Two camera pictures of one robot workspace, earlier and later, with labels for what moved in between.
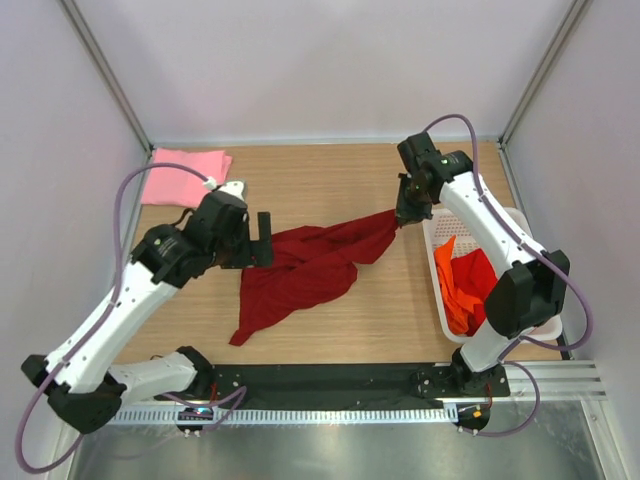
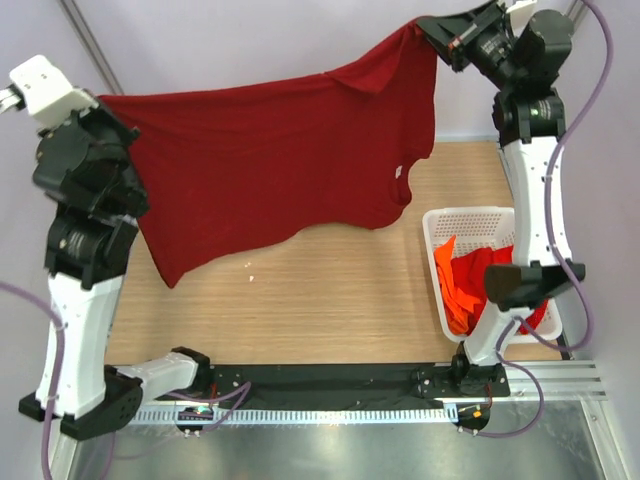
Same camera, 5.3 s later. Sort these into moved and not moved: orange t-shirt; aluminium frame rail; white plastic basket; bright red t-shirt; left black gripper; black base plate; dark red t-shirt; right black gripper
Moved: dark red t-shirt; right black gripper; left black gripper
Not moved: aluminium frame rail; orange t-shirt; bright red t-shirt; black base plate; white plastic basket
